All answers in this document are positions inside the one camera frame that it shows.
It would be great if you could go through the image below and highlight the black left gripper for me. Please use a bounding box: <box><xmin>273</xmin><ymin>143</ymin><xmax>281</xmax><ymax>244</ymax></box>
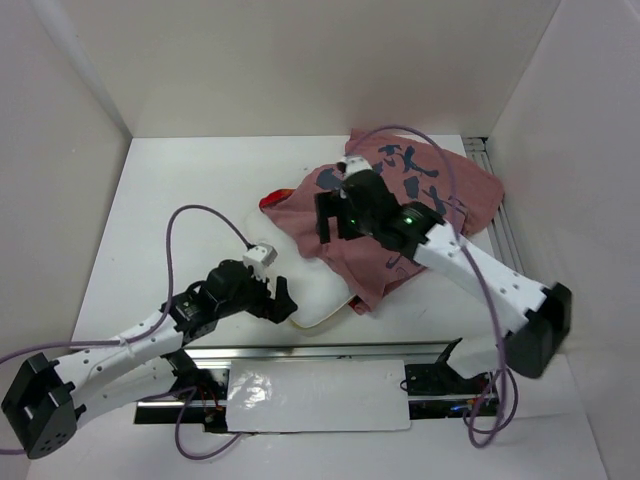
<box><xmin>216</xmin><ymin>266</ymin><xmax>297</xmax><ymax>323</ymax></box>

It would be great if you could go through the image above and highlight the white pillow with yellow edge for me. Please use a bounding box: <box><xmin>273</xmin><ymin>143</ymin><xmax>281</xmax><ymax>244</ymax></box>
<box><xmin>244</xmin><ymin>209</ymin><xmax>354</xmax><ymax>330</ymax></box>

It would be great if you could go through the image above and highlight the red and pink patterned pillowcase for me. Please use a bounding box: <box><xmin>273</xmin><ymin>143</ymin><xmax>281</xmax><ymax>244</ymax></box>
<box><xmin>259</xmin><ymin>130</ymin><xmax>504</xmax><ymax>314</ymax></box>

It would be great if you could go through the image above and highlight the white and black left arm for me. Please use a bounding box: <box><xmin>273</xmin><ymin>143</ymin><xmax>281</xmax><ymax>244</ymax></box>
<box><xmin>1</xmin><ymin>260</ymin><xmax>298</xmax><ymax>460</ymax></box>

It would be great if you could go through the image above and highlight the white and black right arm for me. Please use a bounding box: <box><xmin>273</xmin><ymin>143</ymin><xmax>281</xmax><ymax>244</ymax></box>
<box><xmin>315</xmin><ymin>170</ymin><xmax>572</xmax><ymax>392</ymax></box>

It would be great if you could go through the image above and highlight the white glossy cover plate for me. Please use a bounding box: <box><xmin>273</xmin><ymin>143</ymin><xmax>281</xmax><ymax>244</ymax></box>
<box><xmin>226</xmin><ymin>359</ymin><xmax>411</xmax><ymax>434</ymax></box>

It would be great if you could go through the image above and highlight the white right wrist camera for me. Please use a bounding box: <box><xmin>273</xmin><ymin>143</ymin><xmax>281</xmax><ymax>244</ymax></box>
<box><xmin>336</xmin><ymin>156</ymin><xmax>374</xmax><ymax>188</ymax></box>

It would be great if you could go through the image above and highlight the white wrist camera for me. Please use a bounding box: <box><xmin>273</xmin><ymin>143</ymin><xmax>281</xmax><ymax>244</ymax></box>
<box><xmin>336</xmin><ymin>156</ymin><xmax>374</xmax><ymax>188</ymax></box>
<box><xmin>242</xmin><ymin>243</ymin><xmax>278</xmax><ymax>281</ymax></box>

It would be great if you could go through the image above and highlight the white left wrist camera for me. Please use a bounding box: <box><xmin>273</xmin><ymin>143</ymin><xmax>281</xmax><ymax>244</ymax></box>
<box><xmin>242</xmin><ymin>243</ymin><xmax>278</xmax><ymax>281</ymax></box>

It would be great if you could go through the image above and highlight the aluminium table edge rail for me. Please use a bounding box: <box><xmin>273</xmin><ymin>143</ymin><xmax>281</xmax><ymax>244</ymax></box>
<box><xmin>186</xmin><ymin>342</ymin><xmax>448</xmax><ymax>362</ymax></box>

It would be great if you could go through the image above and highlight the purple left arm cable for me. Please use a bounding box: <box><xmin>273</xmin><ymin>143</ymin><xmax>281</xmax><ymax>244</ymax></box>
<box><xmin>0</xmin><ymin>204</ymin><xmax>256</xmax><ymax>461</ymax></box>

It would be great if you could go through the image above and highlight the aluminium side rail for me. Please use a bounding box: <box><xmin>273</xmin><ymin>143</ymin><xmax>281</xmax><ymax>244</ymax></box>
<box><xmin>462</xmin><ymin>137</ymin><xmax>525</xmax><ymax>274</ymax></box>

